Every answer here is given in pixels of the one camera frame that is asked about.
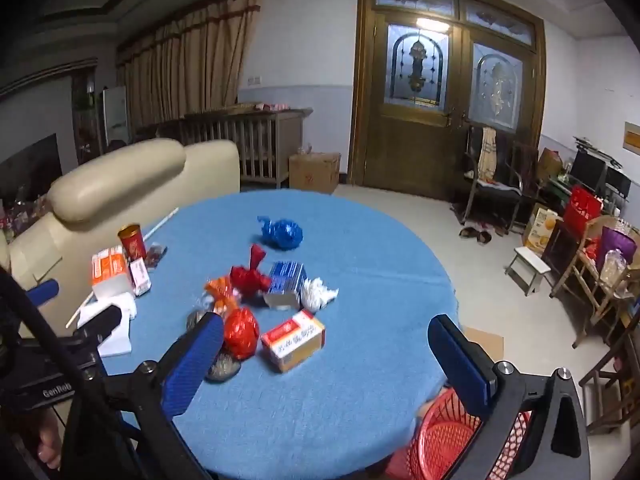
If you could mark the small white box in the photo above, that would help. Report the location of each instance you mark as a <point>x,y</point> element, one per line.
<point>140,277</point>

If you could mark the flat cardboard sheet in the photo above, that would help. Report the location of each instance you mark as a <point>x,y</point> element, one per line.
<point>482,342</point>

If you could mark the dark snack packet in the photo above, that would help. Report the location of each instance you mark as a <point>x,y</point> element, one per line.
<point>155,256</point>

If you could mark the wooden slatted crib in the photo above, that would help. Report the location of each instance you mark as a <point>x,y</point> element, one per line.
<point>260,145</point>

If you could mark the orange plastic wrapper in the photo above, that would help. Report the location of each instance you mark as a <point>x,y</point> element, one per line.
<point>220,290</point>

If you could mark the white step stool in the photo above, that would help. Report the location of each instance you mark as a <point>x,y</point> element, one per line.
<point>527,262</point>

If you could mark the black monitor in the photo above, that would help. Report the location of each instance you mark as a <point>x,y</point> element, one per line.
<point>587,170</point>

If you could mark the yellow cardboard box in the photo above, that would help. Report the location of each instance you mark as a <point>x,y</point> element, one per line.
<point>540,227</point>

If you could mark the wooden folding chair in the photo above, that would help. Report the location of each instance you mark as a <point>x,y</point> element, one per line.
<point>582,272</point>

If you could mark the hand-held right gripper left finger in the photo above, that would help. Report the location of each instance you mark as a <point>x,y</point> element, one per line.
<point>195,360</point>

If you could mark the beige curtains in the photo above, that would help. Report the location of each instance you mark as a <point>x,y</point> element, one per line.
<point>200,60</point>

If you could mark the brown cardboard box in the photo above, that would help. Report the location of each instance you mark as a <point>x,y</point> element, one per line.
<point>315,172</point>

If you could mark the wooden double door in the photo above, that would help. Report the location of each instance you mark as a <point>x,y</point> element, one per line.
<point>410,150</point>

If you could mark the black television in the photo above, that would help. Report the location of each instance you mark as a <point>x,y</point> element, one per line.
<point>30,167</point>

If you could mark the crumpled blue plastic bag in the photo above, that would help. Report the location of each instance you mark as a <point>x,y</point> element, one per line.
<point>280,232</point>

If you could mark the white framed panel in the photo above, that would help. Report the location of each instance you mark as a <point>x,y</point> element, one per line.
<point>115,115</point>

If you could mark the brown slipper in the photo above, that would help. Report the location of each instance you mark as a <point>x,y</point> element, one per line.
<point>468,233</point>
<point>484,237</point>

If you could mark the red paper cup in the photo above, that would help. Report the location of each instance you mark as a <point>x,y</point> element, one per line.
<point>132,242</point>

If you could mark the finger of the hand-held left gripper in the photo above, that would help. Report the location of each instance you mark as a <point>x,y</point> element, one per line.
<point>42,292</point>
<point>100,322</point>

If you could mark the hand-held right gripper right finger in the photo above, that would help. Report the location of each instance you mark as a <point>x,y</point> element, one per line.
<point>462,365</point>

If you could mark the person's left hand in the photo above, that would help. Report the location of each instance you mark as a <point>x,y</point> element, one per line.
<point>50,440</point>

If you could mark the orange and white box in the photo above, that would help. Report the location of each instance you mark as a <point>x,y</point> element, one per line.
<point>295,337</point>

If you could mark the red gift bag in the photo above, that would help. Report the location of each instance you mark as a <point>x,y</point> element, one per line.
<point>582,210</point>

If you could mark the round red plastic bag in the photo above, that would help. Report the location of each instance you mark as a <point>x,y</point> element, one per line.
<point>240,330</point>

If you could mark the blue tablecloth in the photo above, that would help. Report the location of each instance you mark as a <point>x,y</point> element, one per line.
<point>350,260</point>

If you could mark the beige leather sofa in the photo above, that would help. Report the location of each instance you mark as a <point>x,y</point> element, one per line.
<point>150,170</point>

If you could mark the knotted red plastic bag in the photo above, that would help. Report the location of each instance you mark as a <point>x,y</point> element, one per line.
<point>250,280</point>

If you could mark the red plastic basket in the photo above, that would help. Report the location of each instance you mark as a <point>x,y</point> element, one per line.
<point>440,440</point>

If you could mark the blue carton box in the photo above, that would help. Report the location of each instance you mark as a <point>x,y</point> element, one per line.
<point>285,280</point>

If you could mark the orange and white carton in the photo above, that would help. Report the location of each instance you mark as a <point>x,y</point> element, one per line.
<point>107,270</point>

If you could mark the purple gift bag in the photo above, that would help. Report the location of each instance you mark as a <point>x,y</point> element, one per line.
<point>615,247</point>

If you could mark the striped cloth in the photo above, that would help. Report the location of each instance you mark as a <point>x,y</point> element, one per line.
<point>487,152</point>

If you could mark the dark metal chair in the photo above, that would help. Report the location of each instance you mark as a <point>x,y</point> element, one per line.
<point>492,191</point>

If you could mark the white tissue stack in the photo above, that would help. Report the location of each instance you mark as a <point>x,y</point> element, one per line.
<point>117,342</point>

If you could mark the yellow wall sign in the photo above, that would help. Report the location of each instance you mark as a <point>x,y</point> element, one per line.
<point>632,137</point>

